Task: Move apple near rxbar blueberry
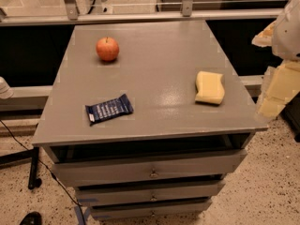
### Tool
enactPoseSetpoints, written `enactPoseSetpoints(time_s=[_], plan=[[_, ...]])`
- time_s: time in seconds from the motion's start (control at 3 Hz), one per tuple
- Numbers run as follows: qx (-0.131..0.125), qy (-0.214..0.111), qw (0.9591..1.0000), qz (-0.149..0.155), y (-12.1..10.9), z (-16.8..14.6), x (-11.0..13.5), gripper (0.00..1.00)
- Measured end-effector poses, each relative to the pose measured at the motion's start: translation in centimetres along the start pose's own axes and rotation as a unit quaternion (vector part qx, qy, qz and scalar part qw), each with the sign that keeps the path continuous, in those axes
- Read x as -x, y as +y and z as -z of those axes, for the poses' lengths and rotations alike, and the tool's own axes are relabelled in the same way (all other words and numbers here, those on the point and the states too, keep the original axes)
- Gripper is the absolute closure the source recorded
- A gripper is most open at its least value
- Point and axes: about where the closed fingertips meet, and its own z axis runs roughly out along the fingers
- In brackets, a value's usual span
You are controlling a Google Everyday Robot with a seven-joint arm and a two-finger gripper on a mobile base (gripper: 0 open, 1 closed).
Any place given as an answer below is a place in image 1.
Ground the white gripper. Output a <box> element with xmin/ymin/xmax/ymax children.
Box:
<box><xmin>251</xmin><ymin>0</ymin><xmax>300</xmax><ymax>120</ymax></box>

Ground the red orange apple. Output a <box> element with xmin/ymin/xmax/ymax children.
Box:
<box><xmin>96</xmin><ymin>37</ymin><xmax>119</xmax><ymax>62</ymax></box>

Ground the blue rxbar wrapper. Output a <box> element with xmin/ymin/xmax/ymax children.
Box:
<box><xmin>85</xmin><ymin>94</ymin><xmax>134</xmax><ymax>126</ymax></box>

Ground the yellow sponge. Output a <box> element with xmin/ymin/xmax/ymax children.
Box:
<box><xmin>195</xmin><ymin>71</ymin><xmax>225</xmax><ymax>105</ymax></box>

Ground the top grey drawer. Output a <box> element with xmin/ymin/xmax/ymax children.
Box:
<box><xmin>52</xmin><ymin>149</ymin><xmax>247</xmax><ymax>187</ymax></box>

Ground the grey drawer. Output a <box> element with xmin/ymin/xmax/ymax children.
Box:
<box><xmin>91</xmin><ymin>198</ymin><xmax>212</xmax><ymax>220</ymax></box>
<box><xmin>52</xmin><ymin>149</ymin><xmax>247</xmax><ymax>187</ymax></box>
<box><xmin>76</xmin><ymin>180</ymin><xmax>225</xmax><ymax>206</ymax></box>

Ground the grey drawer cabinet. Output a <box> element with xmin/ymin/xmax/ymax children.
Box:
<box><xmin>31</xmin><ymin>20</ymin><xmax>270</xmax><ymax>222</ymax></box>

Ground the middle grey drawer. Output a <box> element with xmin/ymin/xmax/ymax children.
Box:
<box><xmin>76</xmin><ymin>180</ymin><xmax>225</xmax><ymax>206</ymax></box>

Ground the bottom grey drawer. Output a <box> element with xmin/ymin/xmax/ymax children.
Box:
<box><xmin>91</xmin><ymin>198</ymin><xmax>212</xmax><ymax>220</ymax></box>

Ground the black stand leg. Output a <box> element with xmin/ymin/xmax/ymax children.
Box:
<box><xmin>0</xmin><ymin>147</ymin><xmax>41</xmax><ymax>189</ymax></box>

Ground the black shoe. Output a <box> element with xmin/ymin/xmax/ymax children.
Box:
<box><xmin>19</xmin><ymin>212</ymin><xmax>42</xmax><ymax>225</ymax></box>

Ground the metal railing frame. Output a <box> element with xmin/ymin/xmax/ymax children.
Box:
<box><xmin>0</xmin><ymin>0</ymin><xmax>281</xmax><ymax>26</ymax></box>

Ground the black floor cable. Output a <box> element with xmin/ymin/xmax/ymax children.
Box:
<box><xmin>0</xmin><ymin>119</ymin><xmax>87</xmax><ymax>225</ymax></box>

